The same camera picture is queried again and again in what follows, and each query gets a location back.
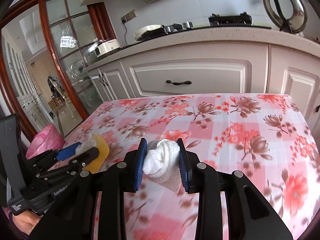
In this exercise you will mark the pink floral tablecloth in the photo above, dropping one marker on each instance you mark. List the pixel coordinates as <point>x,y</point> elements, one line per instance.
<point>225,142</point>

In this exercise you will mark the patterned cloth on chair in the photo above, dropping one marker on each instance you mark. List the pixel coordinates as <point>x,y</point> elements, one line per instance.
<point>53,85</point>

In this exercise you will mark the glass pot lid on stand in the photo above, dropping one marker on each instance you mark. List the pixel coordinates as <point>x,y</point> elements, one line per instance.
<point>298,7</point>

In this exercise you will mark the yellow pomelo peel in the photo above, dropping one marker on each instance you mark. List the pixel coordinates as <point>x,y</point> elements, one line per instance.
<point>101,152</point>

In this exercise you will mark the black gas stove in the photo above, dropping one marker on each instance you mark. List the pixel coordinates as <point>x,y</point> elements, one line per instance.
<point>230,20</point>

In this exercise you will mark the white rice cooker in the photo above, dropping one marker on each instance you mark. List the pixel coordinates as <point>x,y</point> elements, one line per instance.
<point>107,47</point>

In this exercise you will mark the white electric pan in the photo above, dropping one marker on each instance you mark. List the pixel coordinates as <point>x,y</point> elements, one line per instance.
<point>147,31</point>

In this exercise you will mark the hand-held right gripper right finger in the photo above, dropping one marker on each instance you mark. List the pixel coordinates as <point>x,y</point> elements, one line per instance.
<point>182,165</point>

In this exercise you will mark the gold wall outlet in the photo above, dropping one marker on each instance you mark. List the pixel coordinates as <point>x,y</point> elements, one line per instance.
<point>129,16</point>

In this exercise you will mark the white tissue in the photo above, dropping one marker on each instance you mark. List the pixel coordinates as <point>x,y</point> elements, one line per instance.
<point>162,160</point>

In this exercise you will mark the white cabinet drawer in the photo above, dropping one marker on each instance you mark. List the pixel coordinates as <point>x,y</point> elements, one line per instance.
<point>200,67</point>

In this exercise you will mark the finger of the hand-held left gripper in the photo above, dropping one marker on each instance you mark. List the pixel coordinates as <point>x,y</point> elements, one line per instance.
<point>67,152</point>
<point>86,156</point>

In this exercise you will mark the wooden glass sliding door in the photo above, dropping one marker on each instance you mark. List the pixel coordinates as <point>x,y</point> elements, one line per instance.
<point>67,55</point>

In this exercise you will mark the red wooden door frame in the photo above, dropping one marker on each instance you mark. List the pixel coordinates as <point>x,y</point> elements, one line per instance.
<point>10,92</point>

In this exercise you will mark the beige kitchen countertop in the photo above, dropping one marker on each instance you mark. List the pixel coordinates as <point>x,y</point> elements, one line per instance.
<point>225,36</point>

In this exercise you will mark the pink-lined trash bin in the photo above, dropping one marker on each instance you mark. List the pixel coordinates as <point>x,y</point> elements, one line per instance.
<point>47,137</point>

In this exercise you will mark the white ornate dining chair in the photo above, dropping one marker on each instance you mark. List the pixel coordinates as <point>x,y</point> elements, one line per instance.
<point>63,97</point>

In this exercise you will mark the white hallway cabinets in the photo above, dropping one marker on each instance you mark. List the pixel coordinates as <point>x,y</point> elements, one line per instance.
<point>27,97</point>

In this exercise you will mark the person's left hand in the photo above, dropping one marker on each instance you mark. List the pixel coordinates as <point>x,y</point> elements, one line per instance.
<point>25,221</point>

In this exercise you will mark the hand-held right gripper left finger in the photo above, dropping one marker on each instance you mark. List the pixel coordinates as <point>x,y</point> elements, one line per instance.
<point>140,165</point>

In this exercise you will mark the black lid rack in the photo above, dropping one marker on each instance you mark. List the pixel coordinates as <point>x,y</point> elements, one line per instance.
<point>281,15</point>

